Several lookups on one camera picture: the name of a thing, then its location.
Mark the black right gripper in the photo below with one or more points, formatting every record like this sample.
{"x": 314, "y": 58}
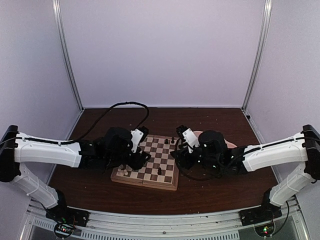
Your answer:
{"x": 183, "y": 159}

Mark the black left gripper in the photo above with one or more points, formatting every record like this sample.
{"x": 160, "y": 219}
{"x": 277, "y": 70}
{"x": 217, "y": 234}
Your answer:
{"x": 139, "y": 160}

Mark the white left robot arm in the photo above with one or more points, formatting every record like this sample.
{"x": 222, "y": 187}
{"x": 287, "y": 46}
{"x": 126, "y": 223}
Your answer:
{"x": 17, "y": 149}

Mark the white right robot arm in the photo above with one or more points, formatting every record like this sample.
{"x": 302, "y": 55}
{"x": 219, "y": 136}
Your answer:
{"x": 302, "y": 148}

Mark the white chess pieces row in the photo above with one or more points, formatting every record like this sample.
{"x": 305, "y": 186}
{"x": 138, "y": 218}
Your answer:
{"x": 123, "y": 172}

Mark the wooden chess board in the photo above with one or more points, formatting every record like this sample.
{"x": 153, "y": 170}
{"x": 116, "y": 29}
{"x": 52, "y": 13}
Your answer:
{"x": 147, "y": 176}

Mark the pink plastic double bowl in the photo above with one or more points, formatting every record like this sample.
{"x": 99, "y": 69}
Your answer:
{"x": 213, "y": 140}

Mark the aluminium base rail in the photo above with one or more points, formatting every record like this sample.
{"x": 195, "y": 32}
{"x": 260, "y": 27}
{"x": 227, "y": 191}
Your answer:
{"x": 223, "y": 225}

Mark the aluminium frame post left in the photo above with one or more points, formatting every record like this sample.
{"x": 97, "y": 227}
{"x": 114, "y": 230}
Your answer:
{"x": 56, "y": 4}

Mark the aluminium frame post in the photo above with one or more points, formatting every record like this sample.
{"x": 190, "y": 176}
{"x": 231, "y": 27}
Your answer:
{"x": 56, "y": 4}
{"x": 263, "y": 35}

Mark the aluminium frame post right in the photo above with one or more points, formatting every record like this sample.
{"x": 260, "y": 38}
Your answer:
{"x": 263, "y": 35}

